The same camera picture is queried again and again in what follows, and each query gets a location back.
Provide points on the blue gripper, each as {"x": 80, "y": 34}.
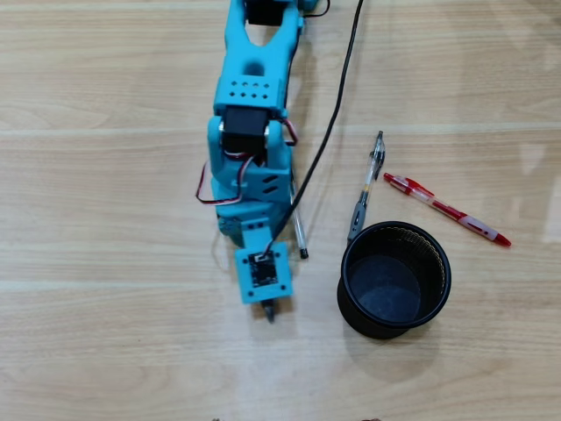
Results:
{"x": 226, "y": 224}

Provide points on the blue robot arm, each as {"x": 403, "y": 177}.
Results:
{"x": 250, "y": 57}

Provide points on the red white retractable pen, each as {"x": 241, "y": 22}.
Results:
{"x": 447, "y": 209}

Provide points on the grey clear retractable pen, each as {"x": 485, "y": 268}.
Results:
{"x": 357, "y": 217}

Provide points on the clear gel pen black cap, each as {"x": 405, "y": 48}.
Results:
{"x": 301, "y": 237}

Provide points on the blue wrist camera module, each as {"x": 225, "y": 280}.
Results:
{"x": 263, "y": 274}

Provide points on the black retractable pen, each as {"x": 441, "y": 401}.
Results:
{"x": 270, "y": 312}

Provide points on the black mesh pen holder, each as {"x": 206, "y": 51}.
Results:
{"x": 385, "y": 289}

